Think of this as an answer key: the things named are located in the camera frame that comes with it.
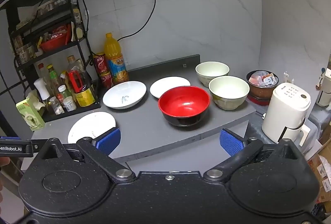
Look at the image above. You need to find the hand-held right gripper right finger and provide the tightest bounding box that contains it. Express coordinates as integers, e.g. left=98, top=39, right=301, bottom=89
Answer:
left=203, top=129, right=307, bottom=183

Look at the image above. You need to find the black metal spice rack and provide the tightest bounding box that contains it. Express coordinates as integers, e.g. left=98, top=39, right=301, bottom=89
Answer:
left=5, top=0, right=102, bottom=122

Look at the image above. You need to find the oil bottle with red handle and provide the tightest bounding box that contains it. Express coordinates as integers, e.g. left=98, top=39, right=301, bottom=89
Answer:
left=66, top=56, right=96, bottom=107

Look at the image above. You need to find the brown pot with packets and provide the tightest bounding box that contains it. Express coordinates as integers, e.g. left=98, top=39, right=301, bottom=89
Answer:
left=246, top=70, right=279, bottom=100

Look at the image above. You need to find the black power cable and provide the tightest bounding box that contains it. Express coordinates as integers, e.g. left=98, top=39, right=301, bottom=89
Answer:
left=118, top=0, right=157, bottom=42

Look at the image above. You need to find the small white-capped bottle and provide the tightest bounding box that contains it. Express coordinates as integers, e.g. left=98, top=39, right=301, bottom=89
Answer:
left=58, top=85, right=77, bottom=112

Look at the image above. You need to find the white ceramic bowl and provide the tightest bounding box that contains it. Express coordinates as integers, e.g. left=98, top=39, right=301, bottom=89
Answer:
left=209, top=76, right=250, bottom=111
left=195, top=61, right=230, bottom=87

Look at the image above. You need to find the red plastic basket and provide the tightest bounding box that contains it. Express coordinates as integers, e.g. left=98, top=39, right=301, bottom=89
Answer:
left=39, top=32, right=69, bottom=52

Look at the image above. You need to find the cardboard box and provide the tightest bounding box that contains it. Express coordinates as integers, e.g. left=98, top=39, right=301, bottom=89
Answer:
left=306, top=154, right=331, bottom=204

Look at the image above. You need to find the white tall appliance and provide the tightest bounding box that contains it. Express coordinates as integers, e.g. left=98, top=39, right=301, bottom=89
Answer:
left=315, top=68, right=331, bottom=107

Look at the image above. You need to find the red drink can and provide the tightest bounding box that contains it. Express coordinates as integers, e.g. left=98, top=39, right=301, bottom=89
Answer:
left=93, top=53, right=109, bottom=75
left=100, top=71, right=114, bottom=89

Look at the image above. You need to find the plain white plate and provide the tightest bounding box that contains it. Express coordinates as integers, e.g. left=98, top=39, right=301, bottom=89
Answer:
left=150, top=77, right=191, bottom=99

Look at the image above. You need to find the white plate with blue print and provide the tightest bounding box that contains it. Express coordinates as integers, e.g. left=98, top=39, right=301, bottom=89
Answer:
left=103, top=81, right=147, bottom=110

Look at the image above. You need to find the green label sauce bottle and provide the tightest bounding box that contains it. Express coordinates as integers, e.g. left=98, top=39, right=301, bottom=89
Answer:
left=47, top=64, right=64, bottom=100

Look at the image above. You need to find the red and black bowl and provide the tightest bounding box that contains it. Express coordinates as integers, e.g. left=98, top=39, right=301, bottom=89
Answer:
left=158, top=87, right=211, bottom=127

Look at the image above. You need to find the white plate with small specks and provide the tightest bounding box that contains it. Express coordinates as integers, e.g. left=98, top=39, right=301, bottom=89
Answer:
left=68, top=112, right=116, bottom=144

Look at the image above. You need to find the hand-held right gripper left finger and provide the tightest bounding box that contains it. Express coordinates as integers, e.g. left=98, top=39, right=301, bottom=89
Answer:
left=36, top=128, right=137, bottom=183

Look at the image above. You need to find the green tissue box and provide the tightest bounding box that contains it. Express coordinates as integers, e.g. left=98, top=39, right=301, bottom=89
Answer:
left=16, top=98, right=45, bottom=132

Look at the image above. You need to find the red cooker base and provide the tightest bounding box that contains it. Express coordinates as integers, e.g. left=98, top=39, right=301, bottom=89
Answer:
left=246, top=95, right=272, bottom=106

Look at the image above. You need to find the orange juice bottle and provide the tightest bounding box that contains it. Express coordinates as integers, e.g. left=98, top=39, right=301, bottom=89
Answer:
left=104, top=33, right=129, bottom=85

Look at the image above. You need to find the white air fryer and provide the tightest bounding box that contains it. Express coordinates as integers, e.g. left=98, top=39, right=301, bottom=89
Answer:
left=262, top=82, right=311, bottom=144

